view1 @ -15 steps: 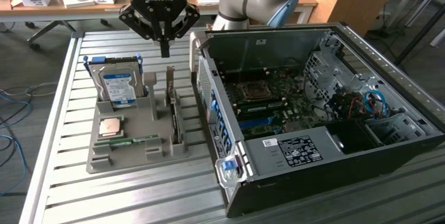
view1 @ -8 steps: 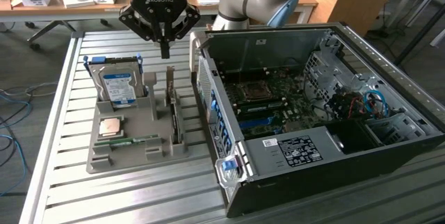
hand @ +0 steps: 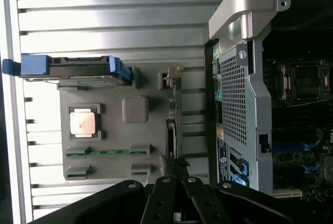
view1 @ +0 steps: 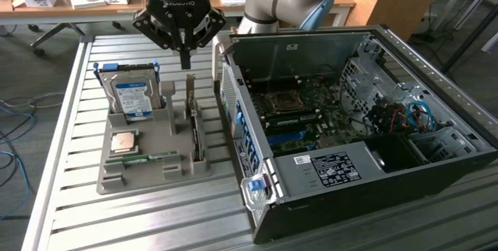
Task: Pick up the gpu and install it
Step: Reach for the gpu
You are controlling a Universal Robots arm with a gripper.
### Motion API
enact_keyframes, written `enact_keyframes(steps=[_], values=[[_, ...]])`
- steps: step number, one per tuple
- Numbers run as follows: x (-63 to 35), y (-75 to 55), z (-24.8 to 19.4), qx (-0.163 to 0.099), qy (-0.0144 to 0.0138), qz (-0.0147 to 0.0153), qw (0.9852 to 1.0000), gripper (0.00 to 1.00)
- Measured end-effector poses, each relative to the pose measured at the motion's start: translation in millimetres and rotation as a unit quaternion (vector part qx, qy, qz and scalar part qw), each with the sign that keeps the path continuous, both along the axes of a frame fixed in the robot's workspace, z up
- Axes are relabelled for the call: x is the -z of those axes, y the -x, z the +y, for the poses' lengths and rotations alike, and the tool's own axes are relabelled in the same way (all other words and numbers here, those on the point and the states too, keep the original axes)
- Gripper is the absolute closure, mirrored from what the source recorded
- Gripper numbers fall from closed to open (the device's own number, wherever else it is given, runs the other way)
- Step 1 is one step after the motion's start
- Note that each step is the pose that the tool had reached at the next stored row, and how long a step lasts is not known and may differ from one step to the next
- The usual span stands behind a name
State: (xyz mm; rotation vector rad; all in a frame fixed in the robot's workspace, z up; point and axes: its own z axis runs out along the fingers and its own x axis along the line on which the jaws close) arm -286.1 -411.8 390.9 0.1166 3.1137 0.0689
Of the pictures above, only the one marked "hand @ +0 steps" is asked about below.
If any metal CPU socket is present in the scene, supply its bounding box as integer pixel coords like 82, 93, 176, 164
276, 59, 331, 102

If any blue card retention clip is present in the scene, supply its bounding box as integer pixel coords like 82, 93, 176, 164
239, 157, 250, 176
230, 173, 249, 187

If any green motherboard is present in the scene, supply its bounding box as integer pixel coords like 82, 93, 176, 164
262, 52, 333, 198

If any hard disk with blue carrier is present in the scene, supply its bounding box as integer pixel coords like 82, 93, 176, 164
2, 55, 134, 90

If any green RAM stick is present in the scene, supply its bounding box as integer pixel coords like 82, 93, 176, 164
67, 150, 148, 157

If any silver CPU chip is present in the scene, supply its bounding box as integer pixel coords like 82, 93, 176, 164
69, 111, 96, 138

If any grey printed parts rack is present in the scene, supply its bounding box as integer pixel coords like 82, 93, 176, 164
57, 62, 185, 182

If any grey metal PC case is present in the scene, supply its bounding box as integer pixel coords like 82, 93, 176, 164
204, 0, 333, 198

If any blue expansion slot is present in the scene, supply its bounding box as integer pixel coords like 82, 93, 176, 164
272, 139, 322, 153

